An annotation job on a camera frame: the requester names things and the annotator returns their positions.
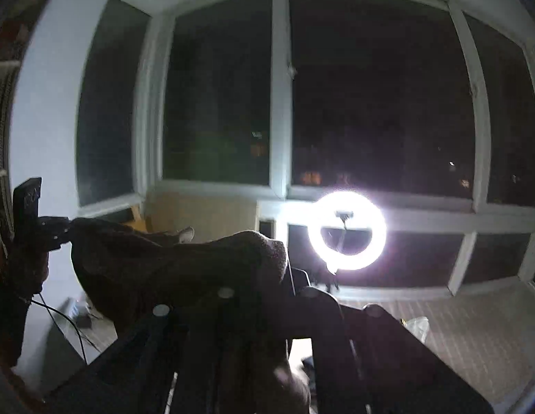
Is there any ring light on tripod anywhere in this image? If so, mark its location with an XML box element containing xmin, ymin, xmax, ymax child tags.
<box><xmin>307</xmin><ymin>190</ymin><xmax>388</xmax><ymax>290</ymax></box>

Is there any brown garment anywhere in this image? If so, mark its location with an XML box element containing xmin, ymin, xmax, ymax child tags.
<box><xmin>69</xmin><ymin>218</ymin><xmax>310</xmax><ymax>413</ymax></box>

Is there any wooden cabinet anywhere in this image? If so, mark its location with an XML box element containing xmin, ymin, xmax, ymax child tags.
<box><xmin>122</xmin><ymin>205</ymin><xmax>150</xmax><ymax>233</ymax></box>

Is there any white window frame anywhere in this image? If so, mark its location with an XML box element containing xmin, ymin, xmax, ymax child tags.
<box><xmin>77</xmin><ymin>0</ymin><xmax>535</xmax><ymax>299</ymax></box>

